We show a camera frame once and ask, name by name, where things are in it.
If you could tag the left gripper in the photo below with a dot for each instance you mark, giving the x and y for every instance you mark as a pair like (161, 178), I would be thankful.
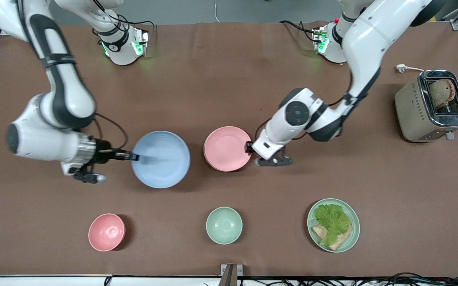
(248, 147)

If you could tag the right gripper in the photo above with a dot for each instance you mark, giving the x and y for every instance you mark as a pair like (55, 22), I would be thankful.
(103, 151)

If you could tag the pink plate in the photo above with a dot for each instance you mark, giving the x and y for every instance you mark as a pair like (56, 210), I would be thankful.
(227, 147)

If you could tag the blue plate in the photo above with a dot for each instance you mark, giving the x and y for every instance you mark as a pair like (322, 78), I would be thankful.
(161, 159)

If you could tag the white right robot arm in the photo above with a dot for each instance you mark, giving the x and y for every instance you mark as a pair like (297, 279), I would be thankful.
(68, 99)

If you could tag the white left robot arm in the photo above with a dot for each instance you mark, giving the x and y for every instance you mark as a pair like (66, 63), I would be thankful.
(368, 35)

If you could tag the pink bowl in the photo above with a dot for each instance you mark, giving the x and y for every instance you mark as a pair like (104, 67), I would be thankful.
(106, 232)

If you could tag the green bowl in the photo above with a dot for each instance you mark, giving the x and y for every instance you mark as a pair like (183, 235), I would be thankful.
(224, 225)

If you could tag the green lettuce leaf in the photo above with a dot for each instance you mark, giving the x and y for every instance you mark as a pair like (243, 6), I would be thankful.
(332, 220)

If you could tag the brown bread slice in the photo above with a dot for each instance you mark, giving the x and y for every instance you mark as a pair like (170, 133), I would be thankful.
(342, 240)

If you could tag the green plate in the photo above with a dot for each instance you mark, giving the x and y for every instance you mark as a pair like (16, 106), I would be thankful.
(354, 234)

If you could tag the beige chrome toaster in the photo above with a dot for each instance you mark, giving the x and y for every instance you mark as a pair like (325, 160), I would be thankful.
(414, 111)

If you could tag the toast slice in toaster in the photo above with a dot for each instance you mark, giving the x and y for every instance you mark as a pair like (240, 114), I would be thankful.
(439, 93)

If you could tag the grey metal camera bracket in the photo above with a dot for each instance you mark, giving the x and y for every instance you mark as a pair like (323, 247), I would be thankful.
(231, 274)

